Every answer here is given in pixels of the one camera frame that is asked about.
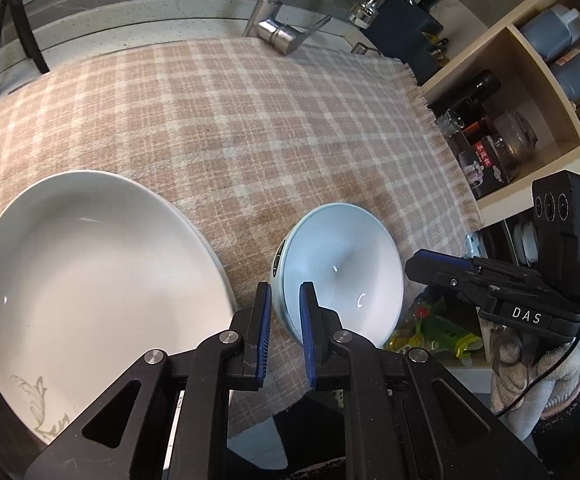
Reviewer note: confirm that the wooden shelf unit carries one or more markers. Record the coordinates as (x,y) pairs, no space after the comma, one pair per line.
(530,88)

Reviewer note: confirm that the small drinking glass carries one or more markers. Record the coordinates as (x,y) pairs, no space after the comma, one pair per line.
(450,123)

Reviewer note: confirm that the glass jar on shelf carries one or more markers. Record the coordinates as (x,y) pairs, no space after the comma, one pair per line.
(518,135)

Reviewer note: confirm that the checkered beige table cloth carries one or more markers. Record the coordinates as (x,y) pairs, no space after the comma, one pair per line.
(244,141)

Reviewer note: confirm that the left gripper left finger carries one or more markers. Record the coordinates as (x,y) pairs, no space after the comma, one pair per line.
(166,416)

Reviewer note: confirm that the red black box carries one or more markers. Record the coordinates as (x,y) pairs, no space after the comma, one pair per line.
(487,167)

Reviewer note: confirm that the grey jug upper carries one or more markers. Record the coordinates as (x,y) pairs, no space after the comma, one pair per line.
(553,31)

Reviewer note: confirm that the dark bottle on shelf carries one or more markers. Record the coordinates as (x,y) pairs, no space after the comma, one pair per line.
(466,99)

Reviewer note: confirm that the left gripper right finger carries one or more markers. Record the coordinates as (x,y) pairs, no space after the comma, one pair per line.
(406,415)

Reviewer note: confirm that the faucet spray hose head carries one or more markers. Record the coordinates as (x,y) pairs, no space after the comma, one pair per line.
(364,13)

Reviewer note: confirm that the right gloved hand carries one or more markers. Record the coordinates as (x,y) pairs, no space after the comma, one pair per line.
(526,394)

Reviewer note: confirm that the white plate gold leaf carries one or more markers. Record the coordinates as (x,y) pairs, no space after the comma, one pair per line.
(95,270)

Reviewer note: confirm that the dark blue knife block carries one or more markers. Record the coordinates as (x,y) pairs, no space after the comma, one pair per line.
(405,29)

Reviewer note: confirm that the white pale blue bowl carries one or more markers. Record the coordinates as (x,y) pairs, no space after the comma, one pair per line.
(352,261)

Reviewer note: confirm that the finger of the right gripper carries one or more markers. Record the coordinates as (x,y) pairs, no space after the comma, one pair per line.
(438,259)
(472,285)

